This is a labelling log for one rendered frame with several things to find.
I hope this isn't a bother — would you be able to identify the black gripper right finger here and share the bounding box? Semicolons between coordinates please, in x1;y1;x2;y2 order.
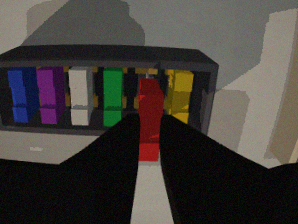
160;115;298;224

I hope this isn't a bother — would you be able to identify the green fuse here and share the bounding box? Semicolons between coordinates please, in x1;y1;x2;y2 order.
102;67;124;127

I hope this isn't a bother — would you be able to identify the yellow fuse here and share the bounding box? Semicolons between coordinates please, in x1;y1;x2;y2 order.
166;69;194;124

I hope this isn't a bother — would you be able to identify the beige shallow tray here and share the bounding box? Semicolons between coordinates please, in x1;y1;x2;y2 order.
270;37;298;165

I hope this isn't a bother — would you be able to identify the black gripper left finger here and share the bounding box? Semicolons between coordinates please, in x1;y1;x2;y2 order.
0;113;141;224

